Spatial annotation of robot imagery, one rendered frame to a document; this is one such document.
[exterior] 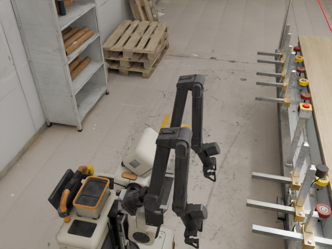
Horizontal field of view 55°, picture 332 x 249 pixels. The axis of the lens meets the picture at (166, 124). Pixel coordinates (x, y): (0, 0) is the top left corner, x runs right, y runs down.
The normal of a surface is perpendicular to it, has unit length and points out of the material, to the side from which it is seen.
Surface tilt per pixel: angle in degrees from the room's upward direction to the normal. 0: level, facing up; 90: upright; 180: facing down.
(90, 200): 0
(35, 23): 90
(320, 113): 0
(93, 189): 0
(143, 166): 90
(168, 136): 13
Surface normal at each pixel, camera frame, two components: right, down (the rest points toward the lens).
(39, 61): -0.24, 0.59
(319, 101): -0.01, -0.80
